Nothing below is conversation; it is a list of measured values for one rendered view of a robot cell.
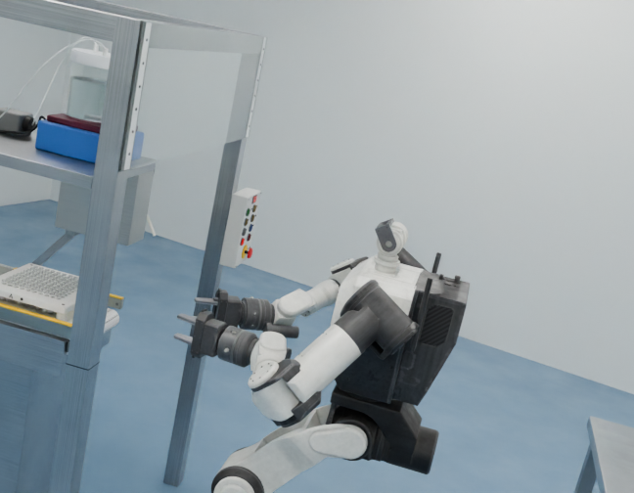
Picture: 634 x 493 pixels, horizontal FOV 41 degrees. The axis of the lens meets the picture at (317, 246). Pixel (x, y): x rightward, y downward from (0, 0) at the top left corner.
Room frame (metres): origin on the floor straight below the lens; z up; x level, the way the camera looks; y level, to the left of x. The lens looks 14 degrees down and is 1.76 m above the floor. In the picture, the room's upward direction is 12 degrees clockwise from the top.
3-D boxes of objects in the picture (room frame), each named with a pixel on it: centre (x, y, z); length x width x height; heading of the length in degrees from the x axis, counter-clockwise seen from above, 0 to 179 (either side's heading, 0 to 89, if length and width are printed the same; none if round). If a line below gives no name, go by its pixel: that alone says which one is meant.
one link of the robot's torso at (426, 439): (1.98, -0.26, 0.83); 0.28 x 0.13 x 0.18; 80
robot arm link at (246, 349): (1.95, 0.08, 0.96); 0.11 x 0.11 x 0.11; 72
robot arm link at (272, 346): (1.90, 0.05, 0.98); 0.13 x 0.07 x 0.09; 5
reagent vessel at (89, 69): (2.17, 0.63, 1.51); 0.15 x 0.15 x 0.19
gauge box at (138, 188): (2.25, 0.60, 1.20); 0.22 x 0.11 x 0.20; 81
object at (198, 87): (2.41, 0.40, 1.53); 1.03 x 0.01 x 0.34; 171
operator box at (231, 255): (2.94, 0.28, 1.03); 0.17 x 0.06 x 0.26; 171
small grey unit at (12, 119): (2.22, 0.86, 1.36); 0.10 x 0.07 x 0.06; 81
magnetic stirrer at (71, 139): (2.17, 0.63, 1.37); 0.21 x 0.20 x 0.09; 171
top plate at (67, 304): (2.14, 0.69, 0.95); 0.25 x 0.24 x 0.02; 171
